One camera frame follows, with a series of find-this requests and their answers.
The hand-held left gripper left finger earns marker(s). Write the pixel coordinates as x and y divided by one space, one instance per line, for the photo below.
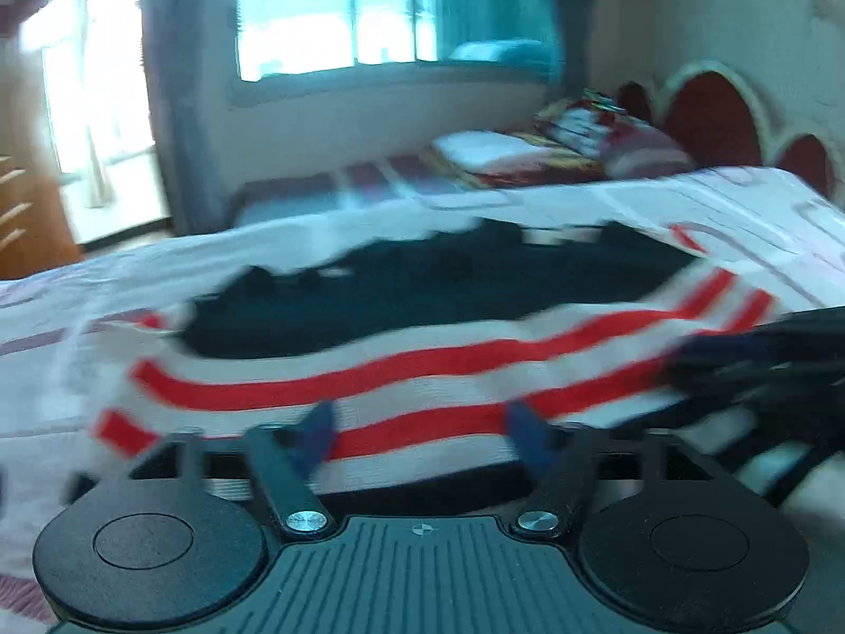
321 434

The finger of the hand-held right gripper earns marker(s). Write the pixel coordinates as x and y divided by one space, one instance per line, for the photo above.
752 343

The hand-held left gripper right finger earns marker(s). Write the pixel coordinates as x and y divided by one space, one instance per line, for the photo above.
529 439

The striped knit sweater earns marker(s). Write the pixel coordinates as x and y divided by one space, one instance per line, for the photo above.
429 370

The patterned bedsheet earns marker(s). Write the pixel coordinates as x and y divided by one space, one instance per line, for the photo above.
739 211

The red scalloped headboard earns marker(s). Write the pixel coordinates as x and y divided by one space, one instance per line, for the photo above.
713 119

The plaid pillow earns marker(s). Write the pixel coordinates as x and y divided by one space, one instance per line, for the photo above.
614 139

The striped small bed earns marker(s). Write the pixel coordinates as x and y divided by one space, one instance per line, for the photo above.
343 188

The white folded cloth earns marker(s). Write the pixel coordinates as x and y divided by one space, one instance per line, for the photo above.
478 148

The white sheer curtain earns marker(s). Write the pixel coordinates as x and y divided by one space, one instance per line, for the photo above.
98 172

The brown wooden door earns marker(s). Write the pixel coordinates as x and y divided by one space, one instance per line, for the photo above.
33 224

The grey-blue curtain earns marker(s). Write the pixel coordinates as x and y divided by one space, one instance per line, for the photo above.
575 6
185 92

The blue quilt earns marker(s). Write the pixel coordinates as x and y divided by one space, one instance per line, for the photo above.
498 51

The sliding glass window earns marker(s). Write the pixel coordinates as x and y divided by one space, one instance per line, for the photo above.
330 13

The teal curtain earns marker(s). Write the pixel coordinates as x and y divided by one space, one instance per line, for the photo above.
495 0

